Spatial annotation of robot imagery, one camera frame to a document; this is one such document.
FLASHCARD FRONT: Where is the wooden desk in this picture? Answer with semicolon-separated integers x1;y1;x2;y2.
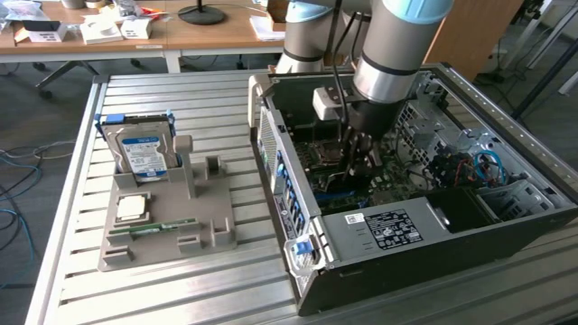
0;0;289;74

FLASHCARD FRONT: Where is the open grey PC case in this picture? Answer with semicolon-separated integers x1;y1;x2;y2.
247;62;578;318

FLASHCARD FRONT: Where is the white cardboard box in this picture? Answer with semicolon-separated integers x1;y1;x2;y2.
80;20;124;45

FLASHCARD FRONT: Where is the black and white box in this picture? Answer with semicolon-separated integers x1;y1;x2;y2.
21;20;68;43

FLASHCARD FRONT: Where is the blue floor cable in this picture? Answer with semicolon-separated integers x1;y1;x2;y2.
0;158;41;288

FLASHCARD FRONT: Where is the blue case latch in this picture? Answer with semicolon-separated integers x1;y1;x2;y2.
291;236;315;255

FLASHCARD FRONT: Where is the blue expansion slot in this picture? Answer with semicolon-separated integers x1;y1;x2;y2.
315;191;357;204

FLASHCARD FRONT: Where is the hard disk with blue caddy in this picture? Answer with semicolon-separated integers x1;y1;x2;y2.
93;109;181;183

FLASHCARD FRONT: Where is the grey disk bay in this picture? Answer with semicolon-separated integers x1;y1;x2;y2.
474;179;556;221

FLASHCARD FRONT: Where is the wooden cabinet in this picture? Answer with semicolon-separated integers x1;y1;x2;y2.
423;0;524;82

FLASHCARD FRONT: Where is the metal CPU socket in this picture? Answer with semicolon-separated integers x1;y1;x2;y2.
311;138;348;165

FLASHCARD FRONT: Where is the black lamp base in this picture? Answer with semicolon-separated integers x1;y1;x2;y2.
177;0;227;25

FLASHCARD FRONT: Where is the grey power supply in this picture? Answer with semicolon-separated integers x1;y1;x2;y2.
323;198;452;261

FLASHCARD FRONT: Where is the stack of white papers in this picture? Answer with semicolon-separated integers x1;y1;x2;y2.
249;15;285;42

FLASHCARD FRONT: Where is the grey parts rack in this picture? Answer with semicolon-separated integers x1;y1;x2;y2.
96;133;239;273

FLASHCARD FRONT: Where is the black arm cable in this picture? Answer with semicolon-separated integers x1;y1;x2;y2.
325;0;375;129

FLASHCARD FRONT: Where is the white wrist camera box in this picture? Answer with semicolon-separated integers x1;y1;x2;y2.
312;87;356;120

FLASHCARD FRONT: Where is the silver CPU chip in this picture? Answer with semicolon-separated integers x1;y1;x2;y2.
116;196;148;221

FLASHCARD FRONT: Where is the blue data wire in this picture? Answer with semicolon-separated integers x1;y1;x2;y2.
471;150;510;186

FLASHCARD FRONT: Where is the small white box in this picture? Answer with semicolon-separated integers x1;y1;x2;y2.
120;18;152;40

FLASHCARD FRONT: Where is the green RAM stick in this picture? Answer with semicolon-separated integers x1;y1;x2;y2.
128;219;199;234

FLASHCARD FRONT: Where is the green motherboard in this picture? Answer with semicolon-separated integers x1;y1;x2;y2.
292;135;429;216

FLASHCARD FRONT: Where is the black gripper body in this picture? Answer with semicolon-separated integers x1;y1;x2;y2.
345;96;411;142

